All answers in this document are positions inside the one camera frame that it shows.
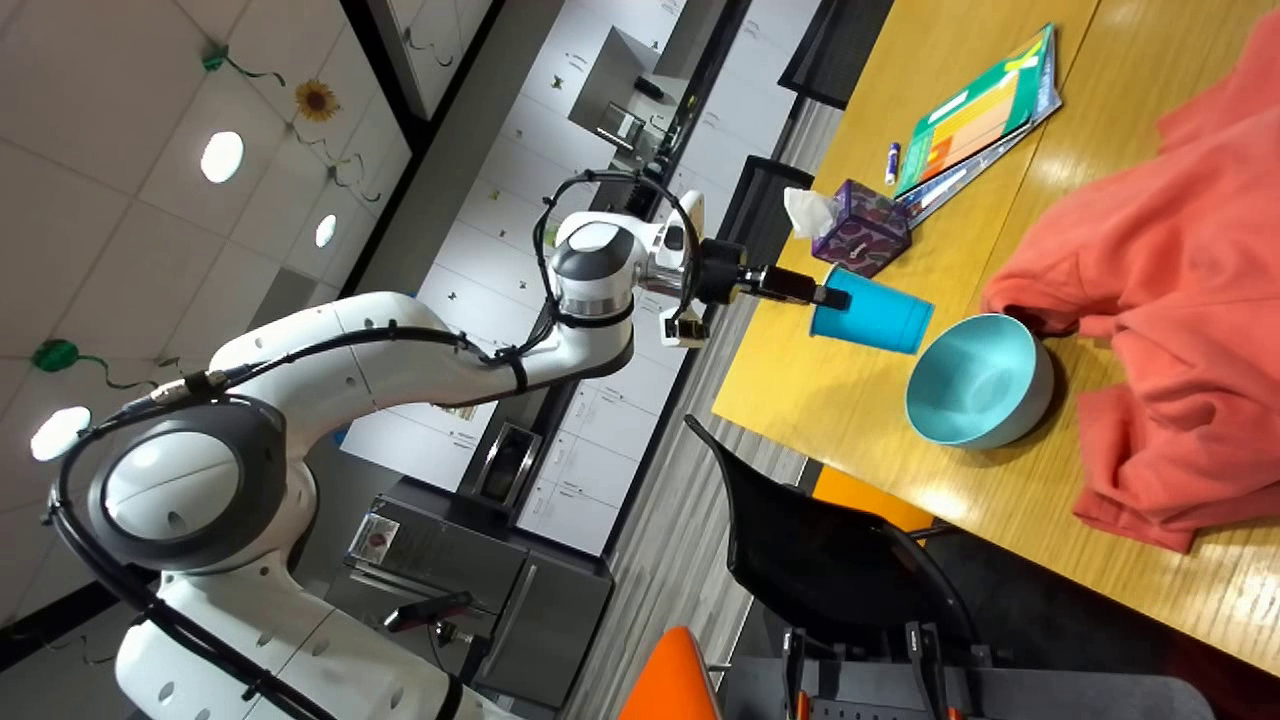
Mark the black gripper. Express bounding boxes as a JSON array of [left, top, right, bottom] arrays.
[[682, 234, 851, 313]]

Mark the teal plastic cup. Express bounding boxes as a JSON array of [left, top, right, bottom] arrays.
[[808, 262, 941, 359]]

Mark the teal bowl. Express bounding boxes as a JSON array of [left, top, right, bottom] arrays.
[[904, 309, 1061, 454]]

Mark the purple tissue box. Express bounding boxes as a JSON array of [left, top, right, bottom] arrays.
[[780, 176, 918, 279]]

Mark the green booklet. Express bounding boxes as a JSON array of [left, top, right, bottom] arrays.
[[891, 20, 1064, 203]]

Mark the black chair with armrest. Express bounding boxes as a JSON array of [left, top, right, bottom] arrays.
[[680, 413, 996, 672]]

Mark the orange cloth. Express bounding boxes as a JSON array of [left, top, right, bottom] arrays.
[[976, 6, 1280, 555]]

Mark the orange plastic seat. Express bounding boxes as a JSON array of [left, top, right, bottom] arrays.
[[615, 622, 724, 720]]

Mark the grey metal cabinet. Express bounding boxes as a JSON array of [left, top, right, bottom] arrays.
[[292, 425, 620, 710]]

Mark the sunflower ceiling decoration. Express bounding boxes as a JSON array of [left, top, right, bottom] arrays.
[[292, 74, 342, 128]]

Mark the green balloon decoration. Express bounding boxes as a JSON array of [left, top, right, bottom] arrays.
[[26, 337, 85, 375]]

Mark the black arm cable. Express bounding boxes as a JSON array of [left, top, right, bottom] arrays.
[[44, 164, 704, 720]]

